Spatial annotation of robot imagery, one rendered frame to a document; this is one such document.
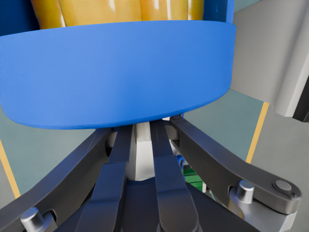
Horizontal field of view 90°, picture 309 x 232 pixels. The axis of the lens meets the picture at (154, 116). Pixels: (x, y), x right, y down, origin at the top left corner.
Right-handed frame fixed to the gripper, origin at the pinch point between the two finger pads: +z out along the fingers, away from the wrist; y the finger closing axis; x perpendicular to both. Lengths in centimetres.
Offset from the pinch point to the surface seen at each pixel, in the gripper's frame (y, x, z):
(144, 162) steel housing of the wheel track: -2.2, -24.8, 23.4
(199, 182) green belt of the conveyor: 17.0, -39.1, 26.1
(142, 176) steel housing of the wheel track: -3.5, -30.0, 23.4
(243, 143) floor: 97, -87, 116
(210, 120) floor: 60, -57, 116
